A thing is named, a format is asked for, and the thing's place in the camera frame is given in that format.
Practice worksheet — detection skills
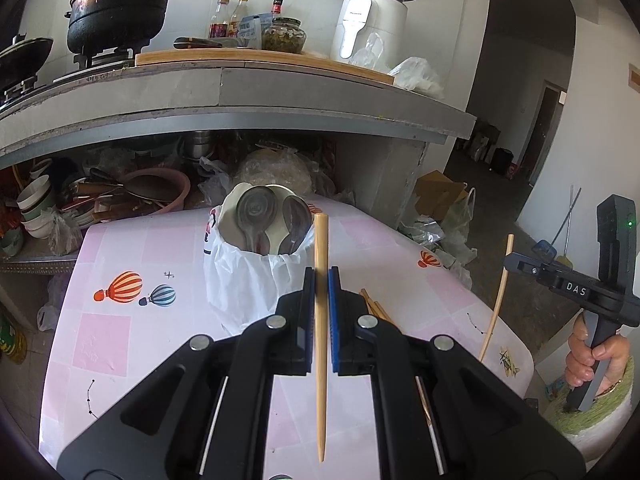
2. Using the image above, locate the bamboo chopstick one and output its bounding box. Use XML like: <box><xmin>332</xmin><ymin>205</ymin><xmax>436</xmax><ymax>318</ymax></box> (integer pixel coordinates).
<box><xmin>314</xmin><ymin>212</ymin><xmax>329</xmax><ymax>463</ymax></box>

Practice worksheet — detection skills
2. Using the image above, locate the dark round steel spoon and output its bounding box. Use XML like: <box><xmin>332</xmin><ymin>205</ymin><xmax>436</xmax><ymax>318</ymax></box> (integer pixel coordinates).
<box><xmin>235</xmin><ymin>186</ymin><xmax>277</xmax><ymax>256</ymax></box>

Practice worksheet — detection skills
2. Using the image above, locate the blue dustpan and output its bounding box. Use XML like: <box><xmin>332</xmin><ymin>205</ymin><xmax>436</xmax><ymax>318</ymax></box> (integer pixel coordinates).
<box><xmin>532</xmin><ymin>240</ymin><xmax>556</xmax><ymax>263</ymax></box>

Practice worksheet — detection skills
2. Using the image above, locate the black frying pan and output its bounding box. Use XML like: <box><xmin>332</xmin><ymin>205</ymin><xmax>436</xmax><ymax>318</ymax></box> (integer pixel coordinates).
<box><xmin>0</xmin><ymin>35</ymin><xmax>53</xmax><ymax>91</ymax></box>

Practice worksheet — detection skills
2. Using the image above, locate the bamboo chopstick two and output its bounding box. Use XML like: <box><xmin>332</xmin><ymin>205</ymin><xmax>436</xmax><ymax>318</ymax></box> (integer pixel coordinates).
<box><xmin>478</xmin><ymin>233</ymin><xmax>516</xmax><ymax>363</ymax></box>

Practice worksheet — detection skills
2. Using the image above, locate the white air fryer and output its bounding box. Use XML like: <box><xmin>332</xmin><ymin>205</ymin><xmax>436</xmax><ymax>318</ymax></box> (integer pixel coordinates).
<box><xmin>330</xmin><ymin>0</ymin><xmax>414</xmax><ymax>73</ymax></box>

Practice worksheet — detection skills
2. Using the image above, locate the steel utensil holder canister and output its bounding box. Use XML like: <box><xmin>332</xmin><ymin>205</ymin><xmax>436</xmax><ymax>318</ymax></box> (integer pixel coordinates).
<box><xmin>217</xmin><ymin>182</ymin><xmax>312</xmax><ymax>256</ymax></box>

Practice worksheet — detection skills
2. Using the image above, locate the bag of yellow food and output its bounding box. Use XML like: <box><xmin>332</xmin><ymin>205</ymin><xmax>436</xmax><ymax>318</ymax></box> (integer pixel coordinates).
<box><xmin>232</xmin><ymin>148</ymin><xmax>314</xmax><ymax>196</ymax></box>

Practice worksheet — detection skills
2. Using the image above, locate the stack of white bowls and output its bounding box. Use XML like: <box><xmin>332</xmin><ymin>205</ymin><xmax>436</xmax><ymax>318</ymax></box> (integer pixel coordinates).
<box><xmin>17</xmin><ymin>158</ymin><xmax>55</xmax><ymax>237</ymax></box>

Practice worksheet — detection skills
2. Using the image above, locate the sauce bottle red label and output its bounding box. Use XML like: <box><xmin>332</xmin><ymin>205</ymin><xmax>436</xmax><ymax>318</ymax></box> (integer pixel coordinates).
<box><xmin>208</xmin><ymin>0</ymin><xmax>230</xmax><ymax>39</ymax></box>

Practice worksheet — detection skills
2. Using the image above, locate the black cooking pot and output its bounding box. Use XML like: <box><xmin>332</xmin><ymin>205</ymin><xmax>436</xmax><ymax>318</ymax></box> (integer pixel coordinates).
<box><xmin>65</xmin><ymin>0</ymin><xmax>169</xmax><ymax>58</ymax></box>

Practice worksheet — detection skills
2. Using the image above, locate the pink plastic basin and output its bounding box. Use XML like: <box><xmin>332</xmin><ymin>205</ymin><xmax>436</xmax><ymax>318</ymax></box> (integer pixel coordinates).
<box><xmin>120</xmin><ymin>168</ymin><xmax>191</xmax><ymax>214</ymax></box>

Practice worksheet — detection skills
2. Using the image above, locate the right hand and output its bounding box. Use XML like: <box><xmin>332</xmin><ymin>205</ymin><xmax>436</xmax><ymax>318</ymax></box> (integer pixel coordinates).
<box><xmin>564</xmin><ymin>314</ymin><xmax>630</xmax><ymax>396</ymax></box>

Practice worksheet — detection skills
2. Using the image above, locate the grey kitchen counter shelf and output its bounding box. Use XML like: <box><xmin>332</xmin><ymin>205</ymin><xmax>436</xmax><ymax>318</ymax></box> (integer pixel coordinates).
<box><xmin>1</xmin><ymin>62</ymin><xmax>476</xmax><ymax>167</ymax></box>

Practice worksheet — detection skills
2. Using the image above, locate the long steel spoon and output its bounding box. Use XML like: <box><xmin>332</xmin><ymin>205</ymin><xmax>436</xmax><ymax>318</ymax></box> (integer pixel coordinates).
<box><xmin>278</xmin><ymin>195</ymin><xmax>312</xmax><ymax>255</ymax></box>

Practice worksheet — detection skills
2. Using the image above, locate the sauce bottle yellow cap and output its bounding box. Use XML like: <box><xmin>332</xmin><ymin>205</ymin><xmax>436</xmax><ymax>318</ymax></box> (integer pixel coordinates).
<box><xmin>227</xmin><ymin>0</ymin><xmax>248</xmax><ymax>37</ymax></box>

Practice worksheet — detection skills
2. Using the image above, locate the white plastic bag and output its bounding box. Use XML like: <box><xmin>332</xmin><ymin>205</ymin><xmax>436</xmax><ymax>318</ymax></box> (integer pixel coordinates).
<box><xmin>203</xmin><ymin>206</ymin><xmax>314</xmax><ymax>335</ymax></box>

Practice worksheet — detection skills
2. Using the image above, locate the wooden cutting board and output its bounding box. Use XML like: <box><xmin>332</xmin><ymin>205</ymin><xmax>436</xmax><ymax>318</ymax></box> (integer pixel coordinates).
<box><xmin>134</xmin><ymin>48</ymin><xmax>394</xmax><ymax>84</ymax></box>

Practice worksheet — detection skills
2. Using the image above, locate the cardboard box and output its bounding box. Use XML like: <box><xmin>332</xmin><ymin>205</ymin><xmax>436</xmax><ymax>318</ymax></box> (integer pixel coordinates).
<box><xmin>413</xmin><ymin>170</ymin><xmax>468</xmax><ymax>221</ymax></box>

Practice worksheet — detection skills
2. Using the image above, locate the glass pickle jar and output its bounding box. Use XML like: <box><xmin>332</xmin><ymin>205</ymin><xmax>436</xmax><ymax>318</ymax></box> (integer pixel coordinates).
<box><xmin>262</xmin><ymin>16</ymin><xmax>307</xmax><ymax>54</ymax></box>

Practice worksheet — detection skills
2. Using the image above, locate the bamboo chopstick three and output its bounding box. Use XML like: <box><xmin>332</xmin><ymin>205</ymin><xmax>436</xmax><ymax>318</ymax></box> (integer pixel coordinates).
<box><xmin>360</xmin><ymin>288</ymin><xmax>394</xmax><ymax>324</ymax></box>

